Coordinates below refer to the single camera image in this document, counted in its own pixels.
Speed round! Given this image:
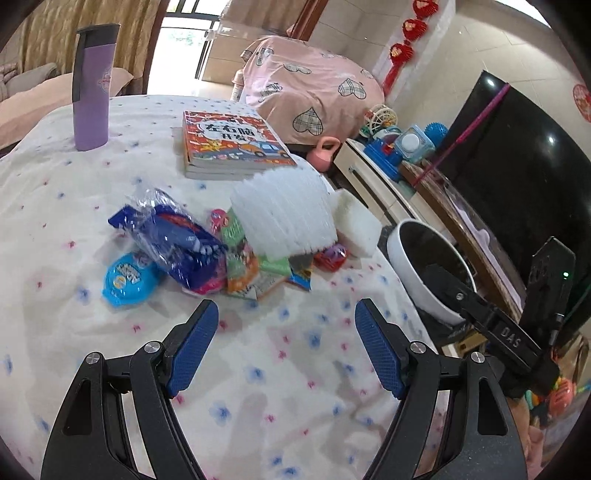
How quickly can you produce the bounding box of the small green wrapper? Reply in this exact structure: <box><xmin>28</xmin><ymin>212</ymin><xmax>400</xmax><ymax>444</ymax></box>
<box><xmin>259</xmin><ymin>256</ymin><xmax>291</xmax><ymax>278</ymax></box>

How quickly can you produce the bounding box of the pink sofa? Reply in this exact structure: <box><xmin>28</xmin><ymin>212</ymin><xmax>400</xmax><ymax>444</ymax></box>
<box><xmin>0</xmin><ymin>62</ymin><xmax>134</xmax><ymax>152</ymax></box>

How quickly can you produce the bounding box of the red round wall sticker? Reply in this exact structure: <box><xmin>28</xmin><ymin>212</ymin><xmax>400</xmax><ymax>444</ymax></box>
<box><xmin>573</xmin><ymin>83</ymin><xmax>591</xmax><ymax>123</ymax></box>

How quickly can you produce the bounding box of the wooden balcony door frame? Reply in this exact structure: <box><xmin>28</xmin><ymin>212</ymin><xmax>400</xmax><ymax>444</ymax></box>
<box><xmin>141</xmin><ymin>0</ymin><xmax>324</xmax><ymax>95</ymax></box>

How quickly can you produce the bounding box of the colourful children's book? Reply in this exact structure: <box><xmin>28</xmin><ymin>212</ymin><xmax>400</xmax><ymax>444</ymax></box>
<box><xmin>181</xmin><ymin>110</ymin><xmax>298</xmax><ymax>181</ymax></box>

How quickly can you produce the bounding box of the colourful toy pile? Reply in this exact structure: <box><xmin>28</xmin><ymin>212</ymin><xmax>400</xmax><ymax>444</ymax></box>
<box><xmin>526</xmin><ymin>364</ymin><xmax>591</xmax><ymax>445</ymax></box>

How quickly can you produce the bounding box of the white corrugated foam sheet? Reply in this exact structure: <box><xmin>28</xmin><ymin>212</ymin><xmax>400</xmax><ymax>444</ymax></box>
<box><xmin>230</xmin><ymin>167</ymin><xmax>338</xmax><ymax>258</ymax></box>

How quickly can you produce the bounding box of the blue and orange wrapper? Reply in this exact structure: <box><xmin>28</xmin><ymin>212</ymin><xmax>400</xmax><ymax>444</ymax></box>
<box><xmin>287</xmin><ymin>267</ymin><xmax>315</xmax><ymax>292</ymax></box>

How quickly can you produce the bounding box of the pink kettlebell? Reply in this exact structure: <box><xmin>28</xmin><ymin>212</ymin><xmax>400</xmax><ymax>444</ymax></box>
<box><xmin>307</xmin><ymin>137</ymin><xmax>342</xmax><ymax>172</ymax></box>

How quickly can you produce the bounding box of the green snack packet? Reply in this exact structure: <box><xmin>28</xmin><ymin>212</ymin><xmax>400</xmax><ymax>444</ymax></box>
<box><xmin>219</xmin><ymin>210</ymin><xmax>252</xmax><ymax>247</ymax></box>

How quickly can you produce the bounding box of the pink thin stick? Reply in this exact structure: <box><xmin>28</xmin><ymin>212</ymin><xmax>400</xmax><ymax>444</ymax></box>
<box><xmin>412</xmin><ymin>84</ymin><xmax>512</xmax><ymax>189</ymax></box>

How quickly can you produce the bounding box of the blue round plastic case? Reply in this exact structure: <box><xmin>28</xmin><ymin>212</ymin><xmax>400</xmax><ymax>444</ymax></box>
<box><xmin>102</xmin><ymin>251</ymin><xmax>162</xmax><ymax>308</ymax></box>

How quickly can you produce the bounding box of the purple thermos bottle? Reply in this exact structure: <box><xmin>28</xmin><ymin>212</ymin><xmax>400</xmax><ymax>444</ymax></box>
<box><xmin>71</xmin><ymin>24</ymin><xmax>122</xmax><ymax>152</ymax></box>

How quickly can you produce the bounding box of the blue snack bag clear wrap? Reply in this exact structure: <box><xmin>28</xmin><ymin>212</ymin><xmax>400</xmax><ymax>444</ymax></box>
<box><xmin>107</xmin><ymin>187</ymin><xmax>229</xmax><ymax>296</ymax></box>

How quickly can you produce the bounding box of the blue plastic toy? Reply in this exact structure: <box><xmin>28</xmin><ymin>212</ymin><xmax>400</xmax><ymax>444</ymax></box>
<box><xmin>364</xmin><ymin>137</ymin><xmax>407</xmax><ymax>168</ymax></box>

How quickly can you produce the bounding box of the black flat television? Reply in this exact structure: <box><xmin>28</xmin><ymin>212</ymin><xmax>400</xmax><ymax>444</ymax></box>
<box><xmin>443</xmin><ymin>70</ymin><xmax>591</xmax><ymax>342</ymax></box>

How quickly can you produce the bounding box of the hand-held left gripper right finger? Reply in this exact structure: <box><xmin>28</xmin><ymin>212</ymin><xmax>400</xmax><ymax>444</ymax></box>
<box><xmin>355</xmin><ymin>298</ymin><xmax>529</xmax><ymax>480</ymax></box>

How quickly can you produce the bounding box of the orange snack packet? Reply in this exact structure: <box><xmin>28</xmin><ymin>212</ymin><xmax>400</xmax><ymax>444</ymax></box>
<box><xmin>225</xmin><ymin>248</ymin><xmax>262</xmax><ymax>300</ymax></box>

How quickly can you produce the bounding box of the white and blue cube toy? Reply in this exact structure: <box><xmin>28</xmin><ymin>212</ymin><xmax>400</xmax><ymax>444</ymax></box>
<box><xmin>394</xmin><ymin>124</ymin><xmax>435</xmax><ymax>163</ymax></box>

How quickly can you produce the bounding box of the white bin with black bag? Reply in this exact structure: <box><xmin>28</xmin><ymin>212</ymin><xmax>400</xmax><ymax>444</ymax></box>
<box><xmin>386</xmin><ymin>220</ymin><xmax>481</xmax><ymax>326</ymax></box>

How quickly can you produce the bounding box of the pink heart print furniture cover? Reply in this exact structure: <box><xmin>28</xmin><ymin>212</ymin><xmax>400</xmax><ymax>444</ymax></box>
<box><xmin>240</xmin><ymin>36</ymin><xmax>386</xmax><ymax>147</ymax></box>

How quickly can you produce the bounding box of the beige patterned curtain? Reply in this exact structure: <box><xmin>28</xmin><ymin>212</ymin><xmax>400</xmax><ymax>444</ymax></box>
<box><xmin>21</xmin><ymin>0</ymin><xmax>162</xmax><ymax>97</ymax></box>

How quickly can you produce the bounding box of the red tasselled wall ornament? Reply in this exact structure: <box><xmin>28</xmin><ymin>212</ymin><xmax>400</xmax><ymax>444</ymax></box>
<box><xmin>382</xmin><ymin>43</ymin><xmax>414</xmax><ymax>92</ymax></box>

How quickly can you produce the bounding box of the ferris wheel toy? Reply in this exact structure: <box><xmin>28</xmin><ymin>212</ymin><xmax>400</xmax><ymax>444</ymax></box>
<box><xmin>364</xmin><ymin>105</ymin><xmax>400</xmax><ymax>136</ymax></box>

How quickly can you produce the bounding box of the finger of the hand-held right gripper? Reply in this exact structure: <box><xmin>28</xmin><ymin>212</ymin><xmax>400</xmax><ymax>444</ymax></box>
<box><xmin>418</xmin><ymin>263</ymin><xmax>488</xmax><ymax>320</ymax></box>

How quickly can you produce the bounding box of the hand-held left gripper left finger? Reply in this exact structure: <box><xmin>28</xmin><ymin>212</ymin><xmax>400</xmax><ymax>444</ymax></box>
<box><xmin>41</xmin><ymin>299</ymin><xmax>220</xmax><ymax>480</ymax></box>

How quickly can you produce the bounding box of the lavender cloth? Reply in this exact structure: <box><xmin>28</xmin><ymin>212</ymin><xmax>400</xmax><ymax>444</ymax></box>
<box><xmin>438</xmin><ymin>182</ymin><xmax>492</xmax><ymax>243</ymax></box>

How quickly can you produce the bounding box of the blue spiky ball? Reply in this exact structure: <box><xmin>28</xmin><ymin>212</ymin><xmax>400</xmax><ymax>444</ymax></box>
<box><xmin>424</xmin><ymin>122</ymin><xmax>450</xmax><ymax>145</ymax></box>

